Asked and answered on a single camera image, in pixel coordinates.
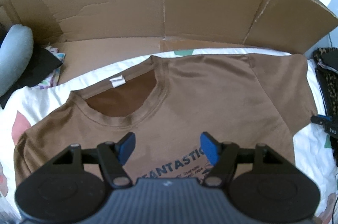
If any brown printed t-shirt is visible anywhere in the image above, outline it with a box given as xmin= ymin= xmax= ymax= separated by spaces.
xmin=13 ymin=53 xmax=317 ymax=187

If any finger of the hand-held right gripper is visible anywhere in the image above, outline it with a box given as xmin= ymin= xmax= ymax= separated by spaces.
xmin=311 ymin=114 xmax=332 ymax=126

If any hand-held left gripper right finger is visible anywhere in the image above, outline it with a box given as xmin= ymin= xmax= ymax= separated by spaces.
xmin=201 ymin=132 xmax=289 ymax=190

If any floral patterned cloth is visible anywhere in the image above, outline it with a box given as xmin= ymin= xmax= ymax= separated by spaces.
xmin=37 ymin=47 xmax=66 ymax=87

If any cream bear print bedsheet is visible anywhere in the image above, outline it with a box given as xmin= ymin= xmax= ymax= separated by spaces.
xmin=0 ymin=48 xmax=338 ymax=224

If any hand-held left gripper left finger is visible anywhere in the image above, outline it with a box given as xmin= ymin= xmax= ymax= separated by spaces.
xmin=53 ymin=132 xmax=136 ymax=190

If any folded brown cardboard sheet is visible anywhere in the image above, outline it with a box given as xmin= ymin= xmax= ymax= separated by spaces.
xmin=0 ymin=0 xmax=338 ymax=87

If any grey neck pillow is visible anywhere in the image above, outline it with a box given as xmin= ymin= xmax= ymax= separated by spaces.
xmin=0 ymin=25 xmax=35 ymax=96

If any small black cloth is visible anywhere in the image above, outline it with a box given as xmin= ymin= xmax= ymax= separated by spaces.
xmin=0 ymin=47 xmax=64 ymax=108

